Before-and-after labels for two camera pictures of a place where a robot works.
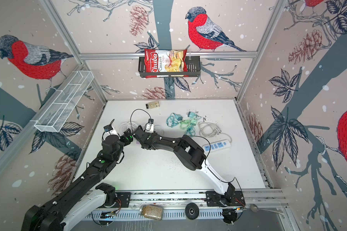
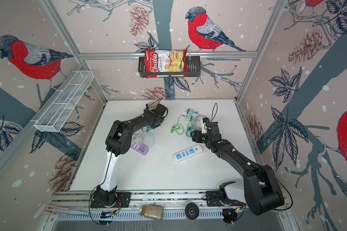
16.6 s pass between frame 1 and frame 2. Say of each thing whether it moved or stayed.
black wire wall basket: stayed
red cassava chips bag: stayed
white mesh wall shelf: stayed
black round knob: stayed
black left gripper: moved
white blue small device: moved
